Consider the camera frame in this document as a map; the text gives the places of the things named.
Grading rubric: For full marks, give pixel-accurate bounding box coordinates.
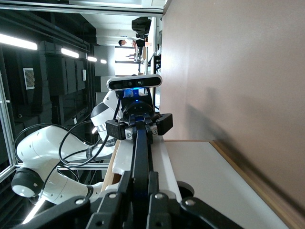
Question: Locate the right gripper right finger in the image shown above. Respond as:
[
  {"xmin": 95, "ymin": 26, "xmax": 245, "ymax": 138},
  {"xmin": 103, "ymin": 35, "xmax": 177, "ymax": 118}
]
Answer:
[{"xmin": 146, "ymin": 171, "xmax": 245, "ymax": 229}]

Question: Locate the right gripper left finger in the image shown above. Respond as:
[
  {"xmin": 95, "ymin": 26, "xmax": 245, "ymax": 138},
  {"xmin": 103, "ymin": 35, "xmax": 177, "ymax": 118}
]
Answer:
[{"xmin": 13, "ymin": 170, "xmax": 134, "ymax": 229}]

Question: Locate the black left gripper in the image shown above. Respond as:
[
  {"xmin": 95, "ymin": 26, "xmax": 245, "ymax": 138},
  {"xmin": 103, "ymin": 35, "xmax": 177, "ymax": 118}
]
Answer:
[{"xmin": 104, "ymin": 100, "xmax": 173, "ymax": 144}]

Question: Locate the light wooden drawer cabinet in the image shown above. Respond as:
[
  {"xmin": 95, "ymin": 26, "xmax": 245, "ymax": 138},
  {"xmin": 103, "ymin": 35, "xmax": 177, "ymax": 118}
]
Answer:
[{"xmin": 101, "ymin": 139, "xmax": 305, "ymax": 229}]

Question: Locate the person in white shirt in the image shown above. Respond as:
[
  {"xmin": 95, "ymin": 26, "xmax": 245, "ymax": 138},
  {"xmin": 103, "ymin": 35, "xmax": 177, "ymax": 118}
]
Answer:
[{"xmin": 118, "ymin": 37, "xmax": 136, "ymax": 48}]

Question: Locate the person in black clothes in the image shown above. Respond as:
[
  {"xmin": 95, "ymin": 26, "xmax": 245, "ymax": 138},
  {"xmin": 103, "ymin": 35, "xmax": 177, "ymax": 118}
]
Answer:
[{"xmin": 132, "ymin": 16, "xmax": 152, "ymax": 39}]

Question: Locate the brown table cover sheet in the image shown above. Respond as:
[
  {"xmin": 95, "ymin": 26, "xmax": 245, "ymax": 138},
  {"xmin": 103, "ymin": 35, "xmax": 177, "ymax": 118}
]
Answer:
[{"xmin": 160, "ymin": 0, "xmax": 305, "ymax": 229}]

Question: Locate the checkerboard calibration board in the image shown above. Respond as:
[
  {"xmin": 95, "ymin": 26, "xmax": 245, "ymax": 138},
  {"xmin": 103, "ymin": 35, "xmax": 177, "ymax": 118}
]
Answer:
[{"xmin": 23, "ymin": 68, "xmax": 36, "ymax": 90}]

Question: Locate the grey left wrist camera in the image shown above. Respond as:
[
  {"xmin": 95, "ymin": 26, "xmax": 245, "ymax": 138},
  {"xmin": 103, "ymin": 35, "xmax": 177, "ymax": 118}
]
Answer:
[{"xmin": 106, "ymin": 73, "xmax": 163, "ymax": 93}]

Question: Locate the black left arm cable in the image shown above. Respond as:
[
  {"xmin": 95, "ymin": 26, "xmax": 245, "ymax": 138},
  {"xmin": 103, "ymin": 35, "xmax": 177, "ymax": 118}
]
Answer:
[{"xmin": 58, "ymin": 95, "xmax": 124, "ymax": 167}]

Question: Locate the aluminium cell frame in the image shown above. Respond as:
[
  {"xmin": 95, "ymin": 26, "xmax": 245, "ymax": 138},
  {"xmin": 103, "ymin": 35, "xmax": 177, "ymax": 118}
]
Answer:
[{"xmin": 0, "ymin": 3, "xmax": 165, "ymax": 182}]

